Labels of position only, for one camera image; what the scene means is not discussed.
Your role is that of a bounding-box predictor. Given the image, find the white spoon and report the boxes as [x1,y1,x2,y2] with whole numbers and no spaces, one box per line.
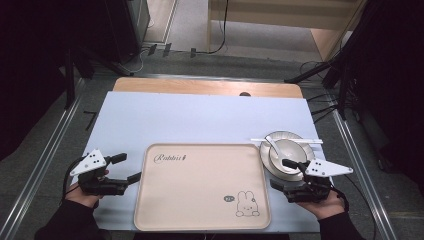
[264,134,285,158]

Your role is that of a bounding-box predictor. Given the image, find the beige tray with rabbit print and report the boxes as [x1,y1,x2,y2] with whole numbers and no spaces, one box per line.
[133,143,272,232]

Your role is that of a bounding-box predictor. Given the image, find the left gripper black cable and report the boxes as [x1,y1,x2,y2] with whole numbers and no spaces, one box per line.
[61,155,88,203]

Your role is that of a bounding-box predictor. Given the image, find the white chopsticks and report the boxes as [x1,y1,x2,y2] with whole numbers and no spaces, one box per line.
[250,137,324,145]

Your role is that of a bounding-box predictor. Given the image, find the white bowl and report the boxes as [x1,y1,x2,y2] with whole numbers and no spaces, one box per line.
[268,138,308,175]

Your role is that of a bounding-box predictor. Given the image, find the dark cabinet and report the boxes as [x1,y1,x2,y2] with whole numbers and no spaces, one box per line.
[98,0,151,65]

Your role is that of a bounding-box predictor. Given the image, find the white floor cable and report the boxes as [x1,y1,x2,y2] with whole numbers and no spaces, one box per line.
[123,46,150,75]

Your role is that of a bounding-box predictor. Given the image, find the black metal stand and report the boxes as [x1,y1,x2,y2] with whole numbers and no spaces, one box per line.
[63,46,98,110]
[284,49,359,122]

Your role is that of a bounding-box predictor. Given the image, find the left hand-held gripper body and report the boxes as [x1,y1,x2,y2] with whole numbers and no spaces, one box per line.
[69,149,130,197]

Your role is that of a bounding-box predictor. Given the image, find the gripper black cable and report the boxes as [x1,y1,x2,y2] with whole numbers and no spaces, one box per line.
[61,155,88,203]
[329,173,378,240]

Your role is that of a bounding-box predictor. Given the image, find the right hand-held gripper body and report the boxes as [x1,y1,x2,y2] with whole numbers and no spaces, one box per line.
[284,159,354,203]

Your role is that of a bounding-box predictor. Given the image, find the person's right hand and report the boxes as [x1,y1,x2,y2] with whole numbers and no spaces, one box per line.
[296,188,346,221]

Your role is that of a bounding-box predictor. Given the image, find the person's left hand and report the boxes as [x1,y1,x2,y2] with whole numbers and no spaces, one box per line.
[64,169,110,209]

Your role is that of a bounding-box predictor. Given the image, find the black hanging cable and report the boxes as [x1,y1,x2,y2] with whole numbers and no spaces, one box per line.
[195,0,232,56]

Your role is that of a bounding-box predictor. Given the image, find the metal floor rail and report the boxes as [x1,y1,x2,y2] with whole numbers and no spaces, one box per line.
[0,78,86,240]
[326,95,398,240]

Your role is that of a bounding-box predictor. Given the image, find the light wooden furniture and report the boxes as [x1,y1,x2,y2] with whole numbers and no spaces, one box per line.
[206,0,369,62]

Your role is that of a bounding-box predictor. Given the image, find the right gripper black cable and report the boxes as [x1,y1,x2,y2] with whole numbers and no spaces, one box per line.
[329,173,378,240]

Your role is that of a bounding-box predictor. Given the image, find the pale blue table mat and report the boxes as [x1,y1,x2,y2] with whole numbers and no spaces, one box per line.
[71,91,332,234]

